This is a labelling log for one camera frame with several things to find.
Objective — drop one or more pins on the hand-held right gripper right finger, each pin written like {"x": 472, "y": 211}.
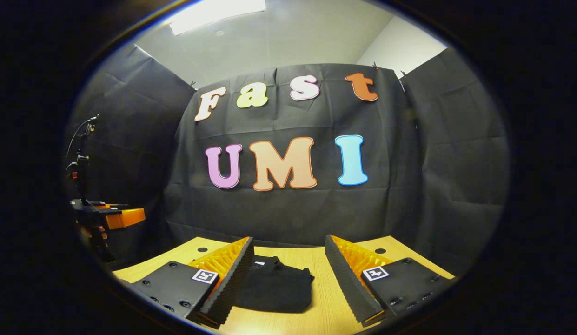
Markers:
{"x": 346, "y": 284}

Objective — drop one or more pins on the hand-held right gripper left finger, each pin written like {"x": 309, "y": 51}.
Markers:
{"x": 237, "y": 284}

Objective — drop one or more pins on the black buttoned shirt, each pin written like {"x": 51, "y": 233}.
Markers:
{"x": 279, "y": 288}

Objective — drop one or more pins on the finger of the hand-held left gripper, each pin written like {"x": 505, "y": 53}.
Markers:
{"x": 125, "y": 217}

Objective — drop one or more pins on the black backdrop cloth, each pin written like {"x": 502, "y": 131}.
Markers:
{"x": 293, "y": 209}

